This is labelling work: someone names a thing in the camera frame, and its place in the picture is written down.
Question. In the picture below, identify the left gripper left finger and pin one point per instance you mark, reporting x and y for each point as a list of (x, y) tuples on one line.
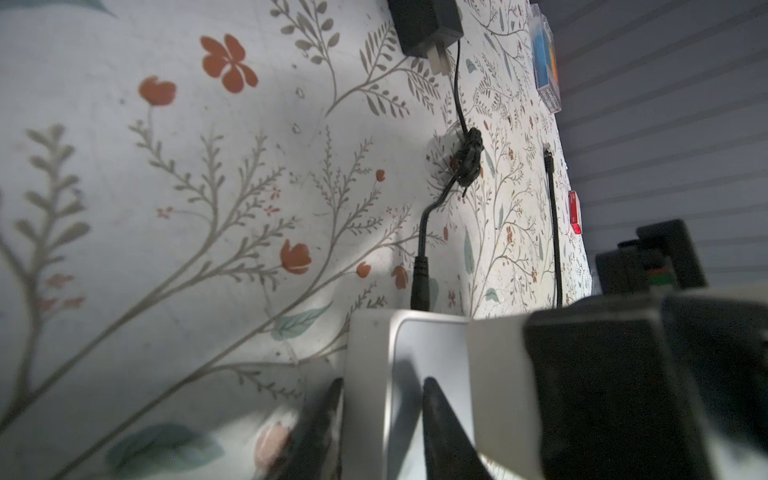
[(318, 454)]

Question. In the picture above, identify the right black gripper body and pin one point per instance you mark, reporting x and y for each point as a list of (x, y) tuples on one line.
[(662, 257)]

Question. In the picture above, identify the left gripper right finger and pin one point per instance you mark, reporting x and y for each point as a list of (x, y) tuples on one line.
[(448, 452)]

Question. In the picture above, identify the white network switch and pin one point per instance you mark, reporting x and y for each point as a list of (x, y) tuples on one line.
[(389, 355)]

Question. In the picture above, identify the black power adapter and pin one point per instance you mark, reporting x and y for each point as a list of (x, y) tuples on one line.
[(432, 31)]

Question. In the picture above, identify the small red white card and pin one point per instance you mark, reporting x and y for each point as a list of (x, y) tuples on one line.
[(575, 216)]

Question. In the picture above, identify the pack of coloured markers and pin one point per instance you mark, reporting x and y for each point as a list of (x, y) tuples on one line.
[(544, 59)]

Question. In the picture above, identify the floral patterned table mat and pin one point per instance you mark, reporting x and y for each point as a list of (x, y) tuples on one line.
[(197, 196)]

